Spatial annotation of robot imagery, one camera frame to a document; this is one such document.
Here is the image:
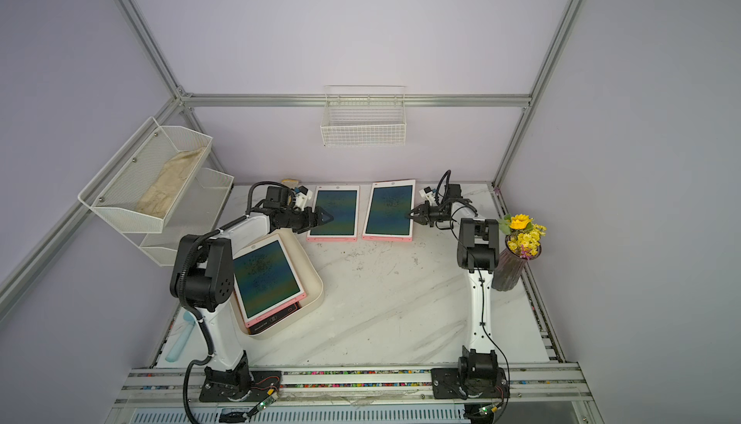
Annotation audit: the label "yellow flower bouquet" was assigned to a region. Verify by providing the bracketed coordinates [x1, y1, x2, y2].
[499, 214, 547, 260]

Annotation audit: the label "light blue object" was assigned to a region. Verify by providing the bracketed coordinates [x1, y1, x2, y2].
[165, 310, 197, 363]

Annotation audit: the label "aluminium frame profiles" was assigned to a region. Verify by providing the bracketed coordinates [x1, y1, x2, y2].
[0, 0, 606, 424]

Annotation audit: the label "white mesh two-tier shelf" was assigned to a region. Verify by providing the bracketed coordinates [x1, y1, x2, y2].
[78, 118, 233, 267]

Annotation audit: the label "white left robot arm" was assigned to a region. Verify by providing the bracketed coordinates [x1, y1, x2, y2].
[170, 181, 336, 403]

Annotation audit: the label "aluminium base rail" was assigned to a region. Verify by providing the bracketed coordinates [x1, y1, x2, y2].
[113, 362, 594, 409]

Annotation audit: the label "pink white writing tablet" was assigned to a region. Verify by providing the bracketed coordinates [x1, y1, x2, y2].
[307, 185, 360, 243]

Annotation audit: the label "purple glass vase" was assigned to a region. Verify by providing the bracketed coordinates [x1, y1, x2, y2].
[492, 238, 541, 292]

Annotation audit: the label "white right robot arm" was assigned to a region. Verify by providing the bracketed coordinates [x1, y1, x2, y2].
[407, 182, 509, 404]

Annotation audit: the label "beige glove in shelf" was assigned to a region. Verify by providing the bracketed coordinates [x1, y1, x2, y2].
[135, 148, 205, 219]

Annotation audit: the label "white wire wall basket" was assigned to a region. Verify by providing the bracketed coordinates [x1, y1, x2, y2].
[320, 85, 407, 148]

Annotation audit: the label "beige storage tray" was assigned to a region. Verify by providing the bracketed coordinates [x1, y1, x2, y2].
[232, 230, 324, 340]

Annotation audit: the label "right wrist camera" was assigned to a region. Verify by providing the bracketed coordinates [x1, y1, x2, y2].
[420, 187, 439, 205]

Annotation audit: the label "dark red bottom tablet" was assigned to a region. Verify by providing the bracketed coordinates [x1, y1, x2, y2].
[248, 302, 301, 335]

